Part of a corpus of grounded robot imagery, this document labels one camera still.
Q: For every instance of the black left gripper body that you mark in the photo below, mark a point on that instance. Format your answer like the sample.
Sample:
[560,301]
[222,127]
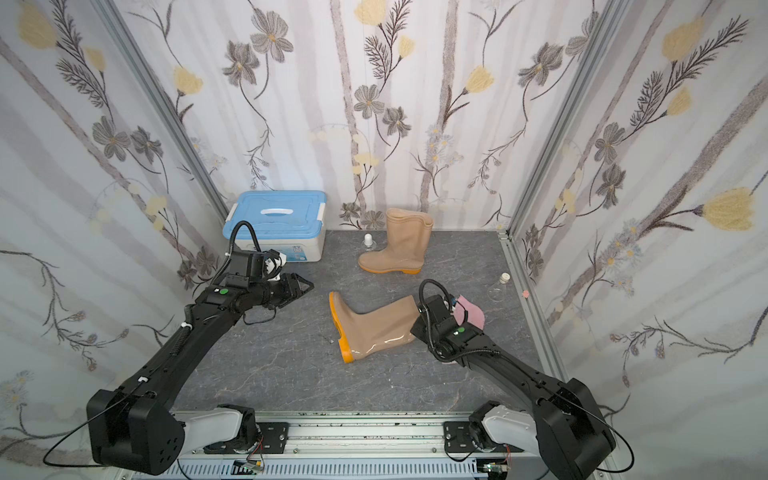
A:
[284,288]

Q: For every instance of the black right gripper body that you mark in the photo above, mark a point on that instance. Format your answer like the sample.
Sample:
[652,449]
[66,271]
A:
[452,321]

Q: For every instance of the pink cloth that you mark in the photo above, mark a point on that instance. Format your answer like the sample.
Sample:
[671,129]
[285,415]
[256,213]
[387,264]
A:
[467,313]

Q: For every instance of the tan rubber boot orange sole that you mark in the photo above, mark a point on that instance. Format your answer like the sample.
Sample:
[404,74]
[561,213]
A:
[408,234]

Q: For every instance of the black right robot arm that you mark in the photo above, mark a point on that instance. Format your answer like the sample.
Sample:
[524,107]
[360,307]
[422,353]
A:
[572,437]

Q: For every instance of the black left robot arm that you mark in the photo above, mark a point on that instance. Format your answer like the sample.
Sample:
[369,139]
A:
[132,427]

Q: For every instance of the blue lid storage box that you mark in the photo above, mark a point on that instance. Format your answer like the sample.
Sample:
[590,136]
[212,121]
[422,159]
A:
[288,221]

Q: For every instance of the glass flask with white stopper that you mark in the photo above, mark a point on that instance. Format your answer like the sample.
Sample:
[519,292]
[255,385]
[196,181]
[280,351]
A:
[498,291]

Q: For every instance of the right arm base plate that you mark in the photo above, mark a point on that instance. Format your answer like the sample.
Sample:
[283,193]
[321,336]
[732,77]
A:
[461,437]

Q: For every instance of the aluminium front rail frame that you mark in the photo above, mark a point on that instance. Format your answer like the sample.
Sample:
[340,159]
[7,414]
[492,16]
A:
[391,435]

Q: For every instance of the white perforated cable tray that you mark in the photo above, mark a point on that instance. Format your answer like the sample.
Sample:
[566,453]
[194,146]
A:
[429,468]

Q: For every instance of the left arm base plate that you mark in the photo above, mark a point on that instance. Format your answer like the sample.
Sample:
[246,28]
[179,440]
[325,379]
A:
[263,438]

